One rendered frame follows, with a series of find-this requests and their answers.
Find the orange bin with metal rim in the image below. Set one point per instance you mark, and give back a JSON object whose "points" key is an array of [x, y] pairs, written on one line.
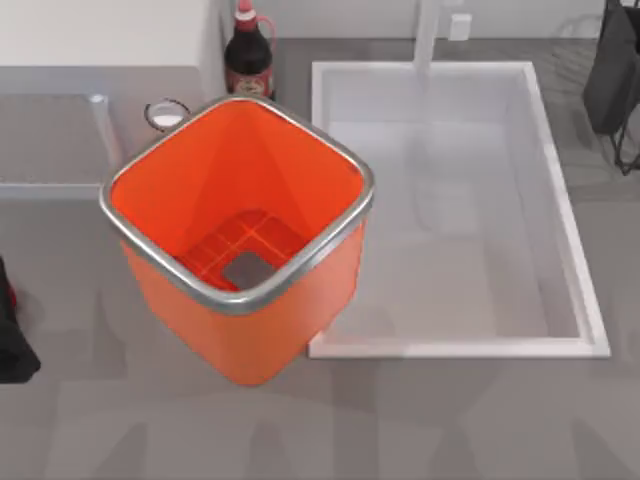
{"points": [[310, 320]]}

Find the dark bottle with red cap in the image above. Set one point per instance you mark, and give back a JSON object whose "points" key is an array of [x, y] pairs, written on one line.
{"points": [[249, 60]]}

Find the white cup with dark rim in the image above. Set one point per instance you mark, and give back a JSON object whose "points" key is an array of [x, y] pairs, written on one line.
{"points": [[166, 116]]}

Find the tall white tap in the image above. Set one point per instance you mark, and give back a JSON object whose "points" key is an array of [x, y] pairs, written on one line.
{"points": [[426, 40]]}

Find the white sink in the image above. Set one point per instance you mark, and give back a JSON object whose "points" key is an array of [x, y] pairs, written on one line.
{"points": [[565, 225]]}

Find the small white box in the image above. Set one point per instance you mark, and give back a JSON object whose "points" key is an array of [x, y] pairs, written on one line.
{"points": [[459, 26]]}

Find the grey cabinet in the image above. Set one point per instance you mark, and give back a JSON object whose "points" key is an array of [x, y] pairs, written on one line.
{"points": [[50, 145]]}

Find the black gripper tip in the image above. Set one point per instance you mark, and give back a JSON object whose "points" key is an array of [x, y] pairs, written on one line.
{"points": [[12, 340]]}

